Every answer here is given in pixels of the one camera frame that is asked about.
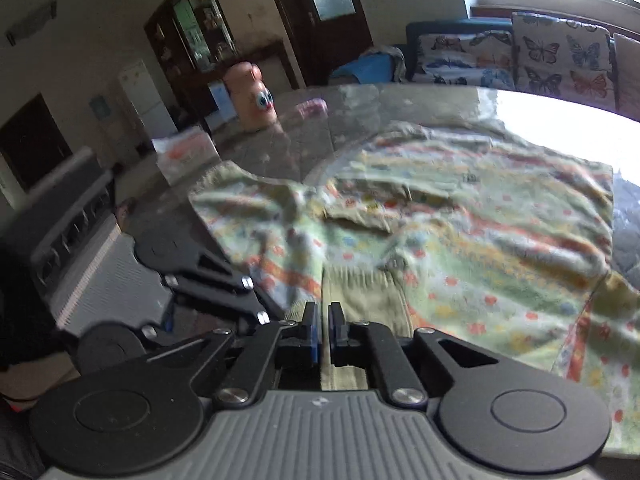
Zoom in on floral green children's cardigan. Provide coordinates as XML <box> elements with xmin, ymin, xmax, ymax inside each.
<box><xmin>190</xmin><ymin>122</ymin><xmax>639</xmax><ymax>456</ymax></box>

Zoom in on white tissue pack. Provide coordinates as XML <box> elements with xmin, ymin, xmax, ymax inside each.
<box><xmin>152</xmin><ymin>126</ymin><xmax>220</xmax><ymax>185</ymax></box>

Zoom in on pink cartoon water bottle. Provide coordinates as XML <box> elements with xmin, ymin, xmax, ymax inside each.
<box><xmin>224</xmin><ymin>62</ymin><xmax>278</xmax><ymax>131</ymax></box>

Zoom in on white refrigerator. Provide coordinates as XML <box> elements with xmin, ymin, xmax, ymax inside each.
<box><xmin>118</xmin><ymin>60</ymin><xmax>178</xmax><ymax>139</ymax></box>

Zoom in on small pink toy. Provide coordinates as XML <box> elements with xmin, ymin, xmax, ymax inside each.
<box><xmin>295</xmin><ymin>98</ymin><xmax>328</xmax><ymax>120</ymax></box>

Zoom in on dark wooden display cabinet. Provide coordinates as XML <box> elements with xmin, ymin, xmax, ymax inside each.
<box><xmin>144</xmin><ymin>0</ymin><xmax>236</xmax><ymax>116</ymax></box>

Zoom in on blue folded cloth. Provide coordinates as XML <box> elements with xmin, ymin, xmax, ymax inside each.
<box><xmin>329</xmin><ymin>46</ymin><xmax>407</xmax><ymax>86</ymax></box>

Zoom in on dark wooden door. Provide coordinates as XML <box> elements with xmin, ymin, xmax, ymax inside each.
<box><xmin>274</xmin><ymin>0</ymin><xmax>373</xmax><ymax>86</ymax></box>

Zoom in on butterfly cushion lying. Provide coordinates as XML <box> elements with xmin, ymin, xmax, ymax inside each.
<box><xmin>412</xmin><ymin>30</ymin><xmax>515</xmax><ymax>90</ymax></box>

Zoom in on blue sofa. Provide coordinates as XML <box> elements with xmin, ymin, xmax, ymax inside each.
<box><xmin>326</xmin><ymin>18</ymin><xmax>640</xmax><ymax>122</ymax></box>

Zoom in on butterfly cushion upright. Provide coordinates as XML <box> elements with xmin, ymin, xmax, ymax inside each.
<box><xmin>512</xmin><ymin>12</ymin><xmax>616</xmax><ymax>112</ymax></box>

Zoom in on plain beige cushion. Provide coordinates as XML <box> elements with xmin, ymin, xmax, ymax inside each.
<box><xmin>613</xmin><ymin>34</ymin><xmax>640</xmax><ymax>122</ymax></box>

